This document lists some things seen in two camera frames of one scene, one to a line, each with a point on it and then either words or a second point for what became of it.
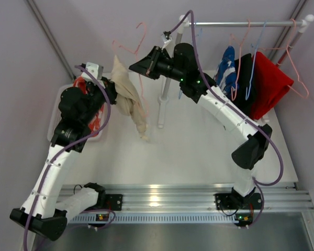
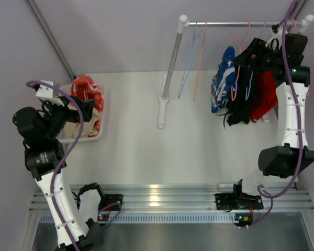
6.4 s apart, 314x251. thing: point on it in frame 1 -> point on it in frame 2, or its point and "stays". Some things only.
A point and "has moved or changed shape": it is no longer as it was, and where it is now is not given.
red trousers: x=270 y=83 stays
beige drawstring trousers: x=128 y=101 has moved or changed shape
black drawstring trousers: x=244 y=86 stays
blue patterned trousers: x=226 y=77 stays
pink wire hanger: x=141 y=88 -> x=200 y=60
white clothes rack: x=184 y=21 stays
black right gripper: x=154 y=63 -> x=263 y=56
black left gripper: x=110 y=90 -> x=75 y=112
